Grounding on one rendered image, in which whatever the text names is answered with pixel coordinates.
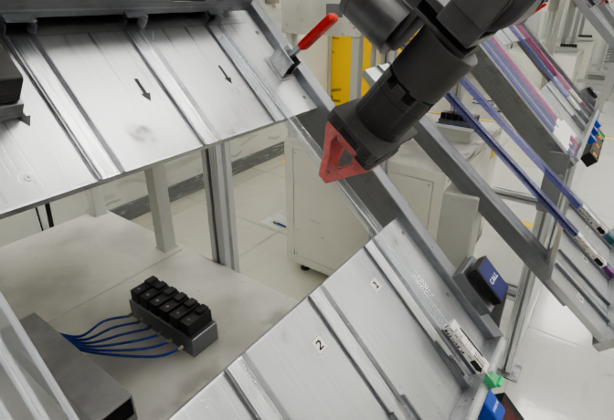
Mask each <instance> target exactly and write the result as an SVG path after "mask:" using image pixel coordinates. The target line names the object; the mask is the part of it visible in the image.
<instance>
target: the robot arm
mask: <svg viewBox="0 0 614 420"><path fill-rule="evenodd" d="M545 1H546V0H341V1H340V5H339V9H340V11H341V12H342V13H343V15H344V16H345V17H346V18H347V19H348V20H349V21H350V22H351V23H352V24H353V25H354V26H355V27H356V28H357V29H358V30H359V31H360V32H361V33H362V35H363V36H364V37H365V38H366V39H367V40H368V41H369V42H370V43H371V44H372V45H373V46H374V47H375V48H376V49H377V50H378V51H379V52H380V53H381V54H386V53H387V52H389V51H391V50H393V51H396V50H398V49H399V48H401V47H403V46H404V45H405V44H406V43H407V42H408V41H409V40H410V39H411V38H412V37H413V36H414V35H415V34H416V33H417V34H416V35H415V36H414V37H413V38H412V40H411V41H410V42H409V43H408V44H407V46H406V47H405V48H404V49H403V50H402V51H401V53H400V54H399V55H398V56H397V57H396V59H395V60H394V61H393V63H392V64H390V66H389V67H388V68H387V69H386V70H385V72H384V73H383V74H382V75H381V76H380V77H379V79H378V80H377V81H376V82H375V83H374V85H373V86H372V87H371V88H370V89H369V91H368V92H367V93H366V94H365V95H364V96H363V97H360V98H358V99H355V100H350V101H348V102H346V103H343V104H340V105H337V106H335V107H333V109H332V110H331V111H330V113H329V114H328V115H327V120H328V122H327V123H326V127H325V136H324V146H323V158H322V161H321V166H320V170H319V176H320V177H321V178H322V180H323V181H324V182H325V183H326V184H328V183H330V182H334V181H337V180H340V179H343V178H346V177H350V176H354V175H357V174H360V173H367V172H370V171H371V170H373V169H375V168H376V167H377V166H378V165H379V164H380V163H382V162H384V161H386V160H388V159H389V158H391V157H392V156H393V155H395V154H396V153H397V152H398V149H399V148H400V145H401V144H403V143H404V142H407V141H410V140H411V139H412V138H413V137H414V136H415V135H416V134H418V131H417V130H416V128H415V127H414V125H415V124H416V123H417V122H418V121H419V120H420V119H421V118H422V117H423V116H424V115H425V114H426V113H427V112H428V111H429V110H430V109H431V108H432V107H433V106H434V105H435V104H436V103H438V102H439V101H440V100H441V99H442V98H443V97H444V96H445V95H446V94H447V93H448V92H449V91H450V90H451V89H452V88H453V87H454V86H455V85H456V84H457V83H459V82H460V81H461V80H462V79H463V78H464V77H465V76H466V75H467V74H468V73H469V72H470V71H471V70H472V69H473V68H474V67H475V66H476V65H477V64H478V59H477V58H476V55H475V54H474V53H475V52H476V51H477V50H476V48H477V46H476V45H478V44H480V43H483V42H485V41H488V40H490V39H491V38H492V37H493V36H494V35H495V34H496V33H497V32H498V31H499V30H501V29H504V28H507V27H509V26H514V25H517V24H519V23H521V22H523V21H525V20H526V19H527V18H529V17H530V16H531V15H532V14H533V13H534V12H535V11H536V10H537V9H538V8H539V7H540V6H541V5H542V4H543V3H544V2H545ZM424 23H426V24H425V25H424V26H423V24H424ZM421 27H422V28H421ZM420 28H421V29H420ZM419 29H420V30H419ZM418 30H419V31H418ZM344 149H346V150H347V151H348V152H349V153H350V154H351V156H352V157H353V159H352V163H349V164H347V165H345V166H342V167H339V165H338V163H339V161H340V159H341V156H342V154H343V152H344ZM331 162H332V164H333V165H334V167H335V168H336V169H337V170H338V171H335V172H332V173H331V172H330V171H329V168H330V165H331Z"/></svg>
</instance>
